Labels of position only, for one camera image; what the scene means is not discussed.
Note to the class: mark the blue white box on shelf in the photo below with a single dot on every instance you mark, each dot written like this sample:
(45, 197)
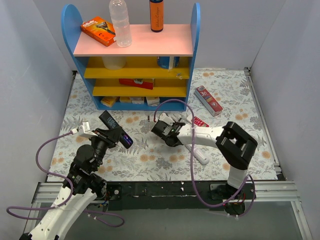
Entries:
(168, 62)

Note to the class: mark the white orange soap box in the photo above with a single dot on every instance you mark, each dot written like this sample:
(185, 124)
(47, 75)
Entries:
(137, 100)

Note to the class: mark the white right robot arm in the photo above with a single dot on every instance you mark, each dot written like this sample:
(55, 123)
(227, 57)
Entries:
(235, 144)

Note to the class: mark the yellow orange box on shelf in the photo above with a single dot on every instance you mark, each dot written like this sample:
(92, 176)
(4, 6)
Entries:
(109, 101)

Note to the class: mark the orange cologne bottle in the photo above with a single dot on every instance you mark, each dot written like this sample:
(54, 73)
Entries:
(156, 8)

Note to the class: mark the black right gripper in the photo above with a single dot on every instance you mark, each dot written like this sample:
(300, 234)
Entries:
(160, 128)

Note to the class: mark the white cup on shelf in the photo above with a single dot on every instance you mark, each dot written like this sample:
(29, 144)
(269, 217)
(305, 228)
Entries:
(114, 62)

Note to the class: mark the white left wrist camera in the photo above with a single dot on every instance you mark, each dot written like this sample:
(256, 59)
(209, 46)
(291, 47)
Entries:
(84, 130)

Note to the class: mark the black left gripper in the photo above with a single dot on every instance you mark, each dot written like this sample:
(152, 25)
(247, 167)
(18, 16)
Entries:
(107, 135)

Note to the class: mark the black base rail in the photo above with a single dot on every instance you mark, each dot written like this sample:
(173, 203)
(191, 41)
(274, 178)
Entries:
(160, 195)

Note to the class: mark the clear plastic bottle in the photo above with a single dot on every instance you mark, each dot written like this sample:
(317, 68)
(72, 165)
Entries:
(120, 20)

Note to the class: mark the red box on shelf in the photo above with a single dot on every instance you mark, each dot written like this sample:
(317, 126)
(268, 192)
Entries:
(137, 82)

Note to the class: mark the blue and yellow shelf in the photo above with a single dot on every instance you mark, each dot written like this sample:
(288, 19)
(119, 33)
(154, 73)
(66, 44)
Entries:
(172, 86)

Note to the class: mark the red toothpaste box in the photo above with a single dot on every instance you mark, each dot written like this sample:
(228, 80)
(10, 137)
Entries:
(206, 98)

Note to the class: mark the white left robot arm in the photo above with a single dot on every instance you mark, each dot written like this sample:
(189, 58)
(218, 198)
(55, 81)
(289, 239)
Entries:
(79, 189)

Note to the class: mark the orange razor box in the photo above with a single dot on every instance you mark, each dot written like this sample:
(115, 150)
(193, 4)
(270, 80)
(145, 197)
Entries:
(100, 30)

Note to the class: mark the white and red remote control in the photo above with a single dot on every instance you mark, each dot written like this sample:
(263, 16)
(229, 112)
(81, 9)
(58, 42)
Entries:
(200, 155)

